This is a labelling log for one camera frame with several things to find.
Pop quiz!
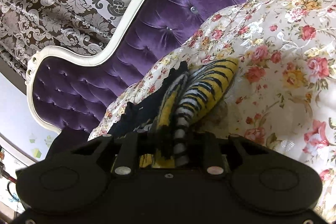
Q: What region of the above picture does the yellow black patterned knit garment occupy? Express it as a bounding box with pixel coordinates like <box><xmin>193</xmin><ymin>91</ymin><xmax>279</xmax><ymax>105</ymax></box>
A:
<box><xmin>109</xmin><ymin>57</ymin><xmax>239</xmax><ymax>168</ymax></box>

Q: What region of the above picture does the purple tufted velvet headboard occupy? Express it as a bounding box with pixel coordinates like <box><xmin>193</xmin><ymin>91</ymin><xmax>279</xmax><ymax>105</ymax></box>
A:
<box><xmin>27</xmin><ymin>0</ymin><xmax>246</xmax><ymax>154</ymax></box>

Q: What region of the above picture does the floral bedspread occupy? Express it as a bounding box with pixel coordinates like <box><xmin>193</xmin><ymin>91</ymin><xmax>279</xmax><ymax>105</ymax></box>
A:
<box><xmin>89</xmin><ymin>0</ymin><xmax>335</xmax><ymax>223</ymax></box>

